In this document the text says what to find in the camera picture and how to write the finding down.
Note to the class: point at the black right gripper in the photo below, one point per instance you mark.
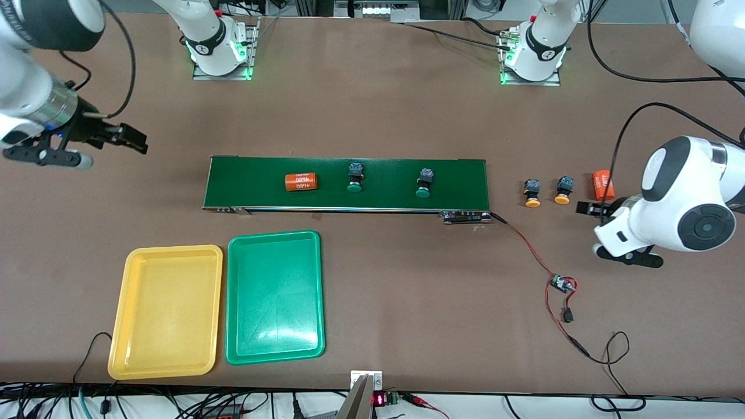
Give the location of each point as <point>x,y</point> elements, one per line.
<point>87,126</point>

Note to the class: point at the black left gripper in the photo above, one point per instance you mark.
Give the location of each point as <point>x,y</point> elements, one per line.
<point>611,209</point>

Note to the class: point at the orange cylinder with white print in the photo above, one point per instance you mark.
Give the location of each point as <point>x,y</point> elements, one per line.
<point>301,182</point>
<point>602,181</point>

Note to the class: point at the yellow push button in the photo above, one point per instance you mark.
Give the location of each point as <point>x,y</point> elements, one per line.
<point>563,189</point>
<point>532,203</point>

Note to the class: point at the green push button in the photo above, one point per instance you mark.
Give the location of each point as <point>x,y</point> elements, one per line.
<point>355,177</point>
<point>424,181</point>

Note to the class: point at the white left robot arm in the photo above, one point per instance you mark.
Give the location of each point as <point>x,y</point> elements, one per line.
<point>687,192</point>

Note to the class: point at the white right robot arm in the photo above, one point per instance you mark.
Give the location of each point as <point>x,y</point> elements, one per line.
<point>23,75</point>

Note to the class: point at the small controller circuit board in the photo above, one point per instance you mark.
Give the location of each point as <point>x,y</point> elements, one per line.
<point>561,284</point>

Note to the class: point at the green belt conveyor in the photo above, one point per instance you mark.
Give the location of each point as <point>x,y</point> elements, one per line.
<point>250,183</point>

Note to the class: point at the yellow plastic tray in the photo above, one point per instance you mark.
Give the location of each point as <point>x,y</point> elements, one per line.
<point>166,314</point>

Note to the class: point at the green plastic tray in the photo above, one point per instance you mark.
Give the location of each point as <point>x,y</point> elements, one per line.
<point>273,297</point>

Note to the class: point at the red clip lead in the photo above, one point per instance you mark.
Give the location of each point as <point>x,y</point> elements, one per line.
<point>416,399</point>

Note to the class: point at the grey equipment box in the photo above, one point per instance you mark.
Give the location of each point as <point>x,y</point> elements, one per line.
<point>378,10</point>

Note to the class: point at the red digit display module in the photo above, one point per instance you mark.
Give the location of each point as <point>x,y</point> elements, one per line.
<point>381,400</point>

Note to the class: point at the black inline switch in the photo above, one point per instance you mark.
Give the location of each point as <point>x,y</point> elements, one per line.
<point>568,316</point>

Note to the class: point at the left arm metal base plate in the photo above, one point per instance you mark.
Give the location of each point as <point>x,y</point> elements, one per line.
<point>529,82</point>

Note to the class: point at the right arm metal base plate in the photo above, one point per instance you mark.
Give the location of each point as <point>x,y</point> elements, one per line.
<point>253,46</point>

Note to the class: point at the aluminium camera mount bar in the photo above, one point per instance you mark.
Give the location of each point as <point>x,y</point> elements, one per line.
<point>359,396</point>

